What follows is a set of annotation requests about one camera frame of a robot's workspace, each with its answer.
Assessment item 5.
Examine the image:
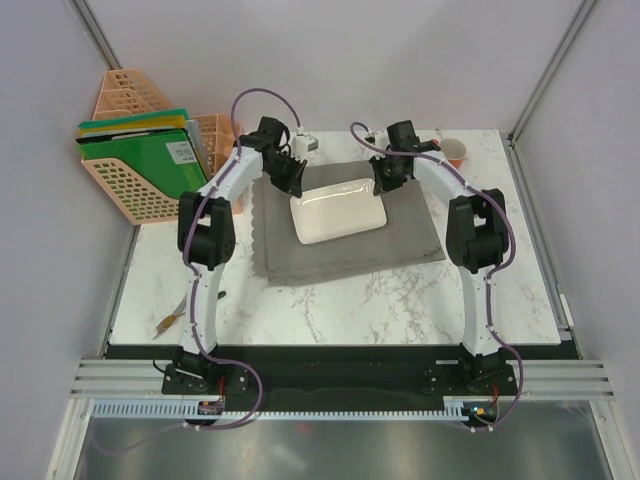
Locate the white cable duct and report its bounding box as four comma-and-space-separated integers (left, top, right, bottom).
90, 397, 469, 422

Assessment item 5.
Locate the knife pink handle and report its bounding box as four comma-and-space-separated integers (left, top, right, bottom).
174, 297, 187, 315

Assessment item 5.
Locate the green folder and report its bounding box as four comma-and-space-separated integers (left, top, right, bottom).
76, 129, 207, 199

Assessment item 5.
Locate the right aluminium frame post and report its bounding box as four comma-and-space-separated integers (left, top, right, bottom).
506, 0, 600, 148

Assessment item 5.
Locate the left aluminium frame post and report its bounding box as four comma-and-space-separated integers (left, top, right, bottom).
70, 0, 122, 70

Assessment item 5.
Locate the white rectangular plate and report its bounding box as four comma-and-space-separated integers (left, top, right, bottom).
290, 178, 387, 245

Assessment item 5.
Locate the orange mug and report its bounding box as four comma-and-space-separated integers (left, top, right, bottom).
436, 138, 467, 170

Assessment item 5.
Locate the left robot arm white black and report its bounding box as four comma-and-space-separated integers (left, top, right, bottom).
162, 117, 306, 395

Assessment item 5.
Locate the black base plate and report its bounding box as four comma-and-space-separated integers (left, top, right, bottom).
159, 343, 519, 414

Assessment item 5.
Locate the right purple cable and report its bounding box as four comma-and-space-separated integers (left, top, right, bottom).
349, 122, 526, 434

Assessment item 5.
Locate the yellow folder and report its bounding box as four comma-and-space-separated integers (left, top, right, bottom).
77, 109, 189, 136

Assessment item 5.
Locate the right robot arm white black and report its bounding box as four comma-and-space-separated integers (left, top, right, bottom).
363, 120, 518, 395

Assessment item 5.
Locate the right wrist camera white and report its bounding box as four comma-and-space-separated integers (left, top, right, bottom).
364, 130, 389, 150

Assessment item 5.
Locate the aluminium frame post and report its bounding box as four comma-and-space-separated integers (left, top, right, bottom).
506, 0, 600, 148
70, 0, 122, 70

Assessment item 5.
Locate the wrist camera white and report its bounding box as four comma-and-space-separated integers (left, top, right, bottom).
364, 130, 389, 150
290, 134, 319, 161

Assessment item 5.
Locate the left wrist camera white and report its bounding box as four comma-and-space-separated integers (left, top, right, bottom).
290, 134, 319, 161

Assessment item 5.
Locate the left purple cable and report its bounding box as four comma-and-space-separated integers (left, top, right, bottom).
92, 88, 304, 456

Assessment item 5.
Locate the peach file organizer rack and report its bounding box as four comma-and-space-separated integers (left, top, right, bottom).
76, 69, 243, 225

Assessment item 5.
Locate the purple cable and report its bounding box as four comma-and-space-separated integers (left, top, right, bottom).
349, 122, 526, 434
92, 88, 304, 456

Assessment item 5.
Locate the aluminium rail profile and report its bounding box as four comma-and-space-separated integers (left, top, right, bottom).
70, 360, 614, 400

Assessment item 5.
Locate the gold fork green handle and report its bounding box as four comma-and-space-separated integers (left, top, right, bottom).
154, 303, 187, 339

